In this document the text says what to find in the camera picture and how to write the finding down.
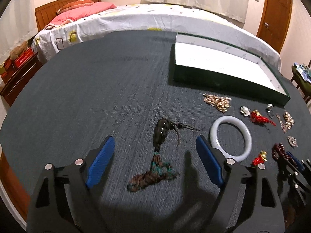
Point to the pile of clothes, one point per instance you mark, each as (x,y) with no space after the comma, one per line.
(302,74)

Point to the red tassel gold charm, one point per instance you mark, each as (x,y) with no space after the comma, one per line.
(261,158)

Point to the red box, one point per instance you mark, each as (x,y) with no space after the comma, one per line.
(25,56)

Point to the left side curtain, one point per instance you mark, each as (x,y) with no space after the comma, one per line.
(17,25)

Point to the wooden headboard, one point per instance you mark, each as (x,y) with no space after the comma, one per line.
(45,13)

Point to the red knot gold charm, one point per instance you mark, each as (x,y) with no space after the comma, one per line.
(258,119)

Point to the white jade bangle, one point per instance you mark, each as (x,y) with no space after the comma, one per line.
(232,137)

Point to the pearl cluster brooch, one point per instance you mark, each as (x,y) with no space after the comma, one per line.
(289,121)

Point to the pink pillow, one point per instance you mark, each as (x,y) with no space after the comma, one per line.
(79,13)

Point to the dark green shallow box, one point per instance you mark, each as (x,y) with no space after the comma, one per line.
(215,64)

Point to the white pearl flower brooch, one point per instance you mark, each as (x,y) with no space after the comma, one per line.
(245,111)

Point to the rose gold crystal brooch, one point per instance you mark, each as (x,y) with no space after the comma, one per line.
(222,104)

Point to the bed with patterned sheet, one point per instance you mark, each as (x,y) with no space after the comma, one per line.
(164,17)

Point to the wooden nightstand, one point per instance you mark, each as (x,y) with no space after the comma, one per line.
(16,79)

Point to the silver crystal leaf brooch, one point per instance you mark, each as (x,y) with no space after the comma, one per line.
(292,141)

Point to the orange patterned pillow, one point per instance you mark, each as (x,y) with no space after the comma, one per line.
(74,5)

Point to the dark wooden chair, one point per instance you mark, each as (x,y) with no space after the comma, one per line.
(302,84)

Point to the brown wooden door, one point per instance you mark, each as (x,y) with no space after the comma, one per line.
(275,22)

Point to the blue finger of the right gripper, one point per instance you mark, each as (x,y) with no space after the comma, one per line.
(295,162)

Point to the dark grey table cloth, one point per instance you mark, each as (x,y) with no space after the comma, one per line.
(120,86)

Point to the brown plush toy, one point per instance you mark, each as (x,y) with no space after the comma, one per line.
(17,51)

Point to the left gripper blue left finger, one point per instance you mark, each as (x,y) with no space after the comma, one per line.
(97,161)

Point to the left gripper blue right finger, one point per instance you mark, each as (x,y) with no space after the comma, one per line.
(210,159)

